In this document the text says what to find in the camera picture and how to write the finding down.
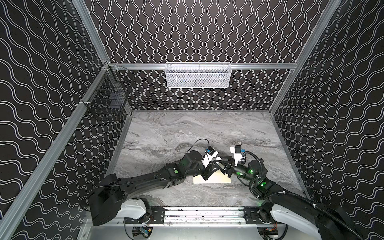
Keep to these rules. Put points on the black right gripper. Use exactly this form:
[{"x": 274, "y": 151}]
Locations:
[{"x": 229, "y": 169}]

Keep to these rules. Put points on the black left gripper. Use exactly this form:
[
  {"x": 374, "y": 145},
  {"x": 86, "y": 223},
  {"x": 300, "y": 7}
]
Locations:
[{"x": 207, "y": 171}]

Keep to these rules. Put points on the cream envelope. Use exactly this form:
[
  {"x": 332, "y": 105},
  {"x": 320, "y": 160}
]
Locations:
[{"x": 216, "y": 178}]

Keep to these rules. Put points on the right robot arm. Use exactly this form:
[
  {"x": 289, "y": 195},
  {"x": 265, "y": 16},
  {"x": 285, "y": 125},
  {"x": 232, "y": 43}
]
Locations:
[{"x": 280, "y": 205}]

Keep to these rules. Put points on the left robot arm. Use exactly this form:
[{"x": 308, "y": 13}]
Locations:
[{"x": 106, "y": 199}]

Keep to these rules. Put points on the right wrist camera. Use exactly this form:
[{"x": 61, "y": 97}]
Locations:
[{"x": 237, "y": 152}]

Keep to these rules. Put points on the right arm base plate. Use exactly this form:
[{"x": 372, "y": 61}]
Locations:
[{"x": 256, "y": 216}]

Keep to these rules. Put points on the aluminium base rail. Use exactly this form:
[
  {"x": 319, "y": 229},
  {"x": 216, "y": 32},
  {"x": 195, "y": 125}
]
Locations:
[{"x": 207, "y": 217}]

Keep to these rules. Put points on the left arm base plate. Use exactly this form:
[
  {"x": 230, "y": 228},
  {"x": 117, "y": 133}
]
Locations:
[{"x": 155, "y": 216}]

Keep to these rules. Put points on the white wire mesh basket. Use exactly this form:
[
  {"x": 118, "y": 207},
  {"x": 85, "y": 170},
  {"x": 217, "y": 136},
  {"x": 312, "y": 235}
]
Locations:
[{"x": 194, "y": 75}]

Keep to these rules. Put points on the black wire basket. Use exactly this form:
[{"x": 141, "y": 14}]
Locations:
[{"x": 109, "y": 100}]

